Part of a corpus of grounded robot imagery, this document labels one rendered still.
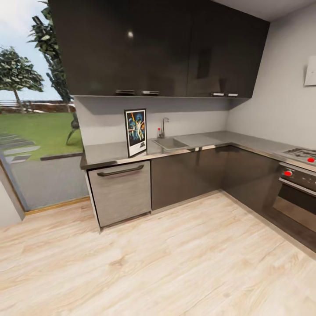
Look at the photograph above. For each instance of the dishwasher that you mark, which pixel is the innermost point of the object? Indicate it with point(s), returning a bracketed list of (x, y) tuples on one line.
[(121, 192)]

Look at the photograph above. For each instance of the fixed window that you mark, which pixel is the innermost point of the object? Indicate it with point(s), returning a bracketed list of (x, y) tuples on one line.
[(40, 140)]

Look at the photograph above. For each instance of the cabinet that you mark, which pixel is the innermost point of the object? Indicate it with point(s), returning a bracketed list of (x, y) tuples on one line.
[(124, 48), (226, 48)]

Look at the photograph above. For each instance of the oven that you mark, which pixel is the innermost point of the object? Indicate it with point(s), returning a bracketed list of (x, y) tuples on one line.
[(292, 198)]

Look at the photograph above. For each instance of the poster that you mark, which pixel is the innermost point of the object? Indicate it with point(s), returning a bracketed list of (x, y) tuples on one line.
[(136, 130)]

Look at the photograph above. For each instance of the drop in sink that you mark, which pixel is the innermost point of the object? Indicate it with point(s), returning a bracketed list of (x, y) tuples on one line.
[(180, 142)]

